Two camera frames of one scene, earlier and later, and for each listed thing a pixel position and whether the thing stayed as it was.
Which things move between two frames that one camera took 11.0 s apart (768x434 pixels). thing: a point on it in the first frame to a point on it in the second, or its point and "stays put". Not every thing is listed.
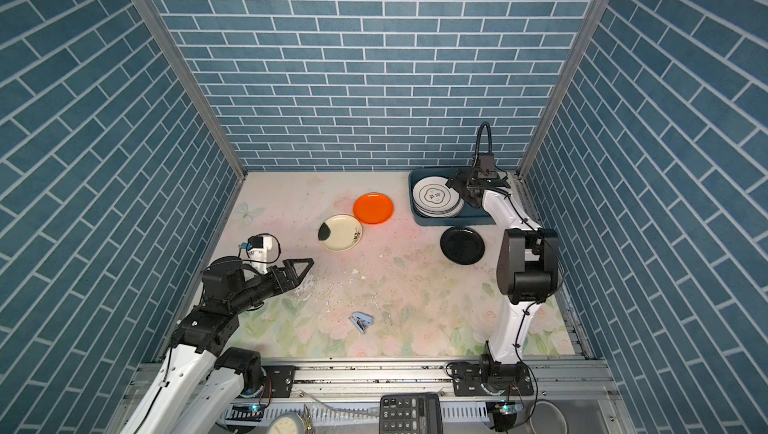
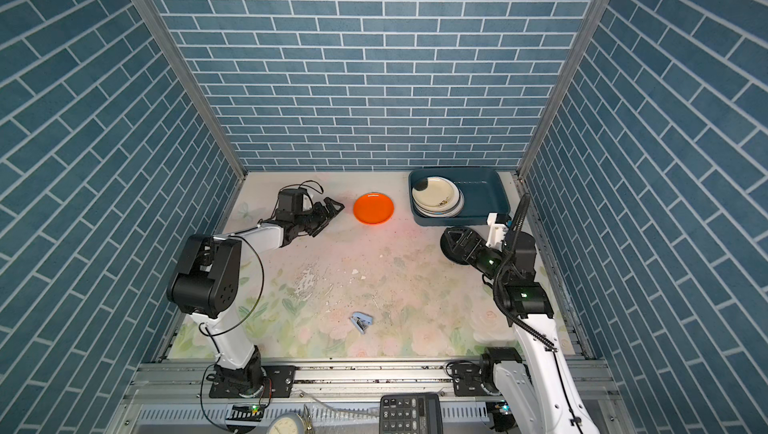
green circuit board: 245,412 stays put
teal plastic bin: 469,217 stays put
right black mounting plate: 469,381 stays put
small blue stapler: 362,321 stays put
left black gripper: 286,284 to 322,216
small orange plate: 373,208 stays put
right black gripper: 457,180 to 471,238
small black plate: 463,245 stays put
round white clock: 286,423 stays put
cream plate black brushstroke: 339,232 to 435,194
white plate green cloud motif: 432,192 to 441,214
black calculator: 410,414 stays put
